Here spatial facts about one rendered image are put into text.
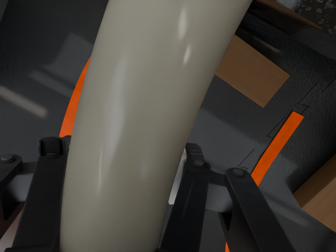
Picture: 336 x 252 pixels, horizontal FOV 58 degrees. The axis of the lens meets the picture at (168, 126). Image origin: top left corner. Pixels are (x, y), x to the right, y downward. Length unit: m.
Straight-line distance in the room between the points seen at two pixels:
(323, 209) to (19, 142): 1.10
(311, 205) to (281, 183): 0.12
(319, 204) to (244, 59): 0.59
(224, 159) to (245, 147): 0.09
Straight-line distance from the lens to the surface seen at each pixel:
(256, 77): 0.91
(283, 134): 1.12
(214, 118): 1.05
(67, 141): 0.18
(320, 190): 1.17
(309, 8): 0.42
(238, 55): 0.89
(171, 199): 0.16
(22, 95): 1.15
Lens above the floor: 1.00
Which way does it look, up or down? 69 degrees down
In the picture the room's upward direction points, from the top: 176 degrees counter-clockwise
